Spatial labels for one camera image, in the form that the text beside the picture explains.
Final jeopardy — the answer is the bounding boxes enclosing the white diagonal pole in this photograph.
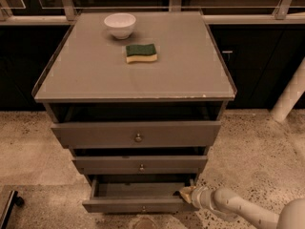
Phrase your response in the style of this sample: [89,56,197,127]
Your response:
[271,57,305,122]

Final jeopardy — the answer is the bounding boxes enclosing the grey drawer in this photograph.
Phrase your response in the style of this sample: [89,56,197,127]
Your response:
[72,156,207,175]
[83,178,196,214]
[51,121,220,149]

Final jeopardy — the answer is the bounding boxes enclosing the white ceramic bowl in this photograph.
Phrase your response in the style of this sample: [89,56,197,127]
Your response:
[104,12,136,39]

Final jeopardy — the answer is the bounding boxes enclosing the metal window railing frame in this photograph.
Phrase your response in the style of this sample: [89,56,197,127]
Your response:
[0,0,305,27]

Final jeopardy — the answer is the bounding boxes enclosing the grey bottom drawer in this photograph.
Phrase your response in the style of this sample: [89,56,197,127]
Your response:
[83,178,196,214]

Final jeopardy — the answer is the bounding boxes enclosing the grey middle drawer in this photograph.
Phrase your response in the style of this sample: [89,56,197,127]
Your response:
[72,156,207,175]

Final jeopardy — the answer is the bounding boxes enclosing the grey top drawer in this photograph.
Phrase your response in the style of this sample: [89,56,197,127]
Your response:
[51,121,220,149]

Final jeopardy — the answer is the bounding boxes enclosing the black caster base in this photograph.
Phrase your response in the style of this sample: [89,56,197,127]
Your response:
[0,190,25,229]

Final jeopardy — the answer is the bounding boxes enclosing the grey drawer cabinet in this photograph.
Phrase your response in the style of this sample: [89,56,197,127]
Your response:
[31,10,238,196]

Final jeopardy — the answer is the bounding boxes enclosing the green yellow sponge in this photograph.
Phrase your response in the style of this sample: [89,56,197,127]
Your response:
[126,44,157,63]

